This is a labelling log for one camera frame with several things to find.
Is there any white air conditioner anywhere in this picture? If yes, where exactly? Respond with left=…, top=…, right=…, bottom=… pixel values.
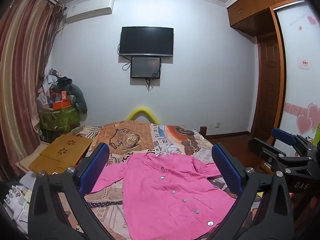
left=65, top=0, right=115, bottom=23

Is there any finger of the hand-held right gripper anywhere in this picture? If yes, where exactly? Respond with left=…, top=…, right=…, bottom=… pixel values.
left=271, top=127, right=317, bottom=156
left=248, top=137, right=320, bottom=195

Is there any dark green storage box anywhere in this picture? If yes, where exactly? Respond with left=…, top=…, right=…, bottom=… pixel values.
left=40, top=127, right=78, bottom=143

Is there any white heart print wardrobe door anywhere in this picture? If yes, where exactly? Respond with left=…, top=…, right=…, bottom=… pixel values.
left=272, top=1, right=320, bottom=160

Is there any black cloth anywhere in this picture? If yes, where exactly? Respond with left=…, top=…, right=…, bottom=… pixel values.
left=57, top=76, right=73, bottom=87

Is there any yellow foam tube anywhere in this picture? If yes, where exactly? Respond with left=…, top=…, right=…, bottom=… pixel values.
left=127, top=107, right=160, bottom=124

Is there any beige mat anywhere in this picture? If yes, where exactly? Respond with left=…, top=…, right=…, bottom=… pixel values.
left=15, top=140, right=60, bottom=178

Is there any wooden lap table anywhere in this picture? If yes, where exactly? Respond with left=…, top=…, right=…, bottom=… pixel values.
left=28, top=134, right=93, bottom=174

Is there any striped red curtain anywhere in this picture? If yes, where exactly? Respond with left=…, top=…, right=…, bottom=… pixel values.
left=0, top=0, right=66, bottom=180

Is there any pile of white papers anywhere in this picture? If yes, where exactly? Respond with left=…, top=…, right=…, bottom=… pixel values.
left=4, top=171, right=38, bottom=233

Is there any orange box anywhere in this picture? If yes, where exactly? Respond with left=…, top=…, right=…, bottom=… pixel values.
left=52, top=100, right=72, bottom=110

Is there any newspaper print bedsheet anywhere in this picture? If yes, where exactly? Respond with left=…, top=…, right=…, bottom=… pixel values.
left=54, top=120, right=265, bottom=240

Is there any small black monitor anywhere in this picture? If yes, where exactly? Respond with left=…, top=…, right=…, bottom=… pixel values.
left=130, top=56, right=161, bottom=79

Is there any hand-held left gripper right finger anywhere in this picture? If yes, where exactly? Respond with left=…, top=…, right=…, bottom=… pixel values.
left=211, top=142, right=294, bottom=240

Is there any brown wooden door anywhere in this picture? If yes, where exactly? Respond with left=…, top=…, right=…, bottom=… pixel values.
left=251, top=34, right=282, bottom=138

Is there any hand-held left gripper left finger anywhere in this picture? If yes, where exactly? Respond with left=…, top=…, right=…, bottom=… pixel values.
left=27, top=142, right=115, bottom=240

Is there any large black television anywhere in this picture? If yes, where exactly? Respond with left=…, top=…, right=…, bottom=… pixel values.
left=119, top=26, right=174, bottom=57

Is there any pink knit cardigan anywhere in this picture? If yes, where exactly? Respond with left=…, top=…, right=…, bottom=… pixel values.
left=85, top=152, right=238, bottom=240

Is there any green leaf print storage box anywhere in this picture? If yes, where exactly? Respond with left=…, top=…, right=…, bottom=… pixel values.
left=39, top=105, right=81, bottom=132

